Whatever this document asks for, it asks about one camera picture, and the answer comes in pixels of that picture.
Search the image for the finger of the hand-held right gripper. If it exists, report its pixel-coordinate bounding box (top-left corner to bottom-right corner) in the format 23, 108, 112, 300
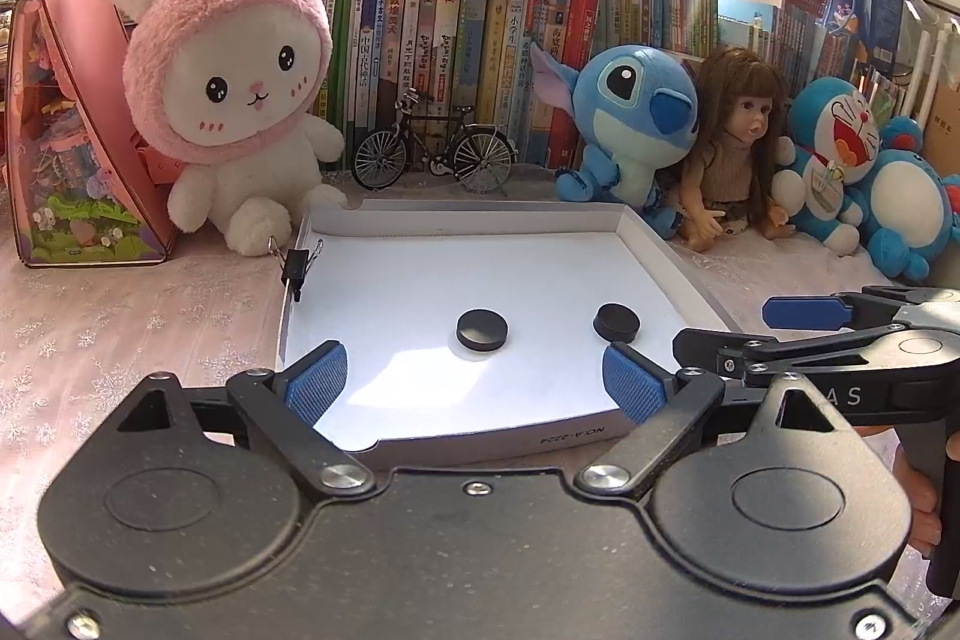
672, 325, 901, 387
761, 284, 960, 335

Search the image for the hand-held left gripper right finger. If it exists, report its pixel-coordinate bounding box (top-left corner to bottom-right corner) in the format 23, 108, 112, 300
574, 340, 848, 498

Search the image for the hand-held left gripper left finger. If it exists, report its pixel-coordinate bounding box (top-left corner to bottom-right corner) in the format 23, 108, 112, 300
112, 340, 376, 498

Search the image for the white cardboard box tray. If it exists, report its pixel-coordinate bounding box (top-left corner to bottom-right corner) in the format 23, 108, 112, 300
276, 199, 747, 470

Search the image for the person's right hand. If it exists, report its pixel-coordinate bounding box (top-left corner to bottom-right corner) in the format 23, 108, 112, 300
862, 426, 942, 555

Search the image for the black flat disc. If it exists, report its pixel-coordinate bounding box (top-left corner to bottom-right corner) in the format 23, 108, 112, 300
592, 302, 641, 341
455, 308, 509, 354

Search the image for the small black binder clip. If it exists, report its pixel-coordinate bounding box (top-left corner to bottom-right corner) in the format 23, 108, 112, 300
268, 237, 325, 302

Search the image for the brown-haired baby doll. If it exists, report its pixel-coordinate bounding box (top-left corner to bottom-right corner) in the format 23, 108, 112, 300
671, 46, 800, 253

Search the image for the blue robot cat plush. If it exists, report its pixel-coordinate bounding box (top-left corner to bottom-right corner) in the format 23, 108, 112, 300
772, 77, 886, 257

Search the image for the pink snowflake tablecloth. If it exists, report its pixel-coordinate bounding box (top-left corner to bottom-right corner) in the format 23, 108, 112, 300
0, 160, 960, 640

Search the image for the brown cardboard box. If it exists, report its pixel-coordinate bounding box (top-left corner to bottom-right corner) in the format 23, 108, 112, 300
922, 85, 960, 176

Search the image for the black model bicycle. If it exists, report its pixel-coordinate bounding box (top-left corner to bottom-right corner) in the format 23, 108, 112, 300
352, 89, 518, 197

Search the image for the blue alien plush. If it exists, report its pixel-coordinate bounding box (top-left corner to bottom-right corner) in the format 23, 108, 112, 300
529, 44, 702, 240

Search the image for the white pipe rack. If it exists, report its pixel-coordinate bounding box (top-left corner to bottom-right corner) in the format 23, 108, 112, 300
904, 0, 960, 124

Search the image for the pink bunny plush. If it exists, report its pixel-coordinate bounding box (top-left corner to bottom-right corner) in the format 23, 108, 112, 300
86, 0, 350, 257

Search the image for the pink house-shaped toy box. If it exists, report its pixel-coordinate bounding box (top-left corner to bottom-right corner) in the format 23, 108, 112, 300
0, 0, 181, 270

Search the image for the row of upright books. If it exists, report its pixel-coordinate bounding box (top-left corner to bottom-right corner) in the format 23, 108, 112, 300
296, 0, 901, 170

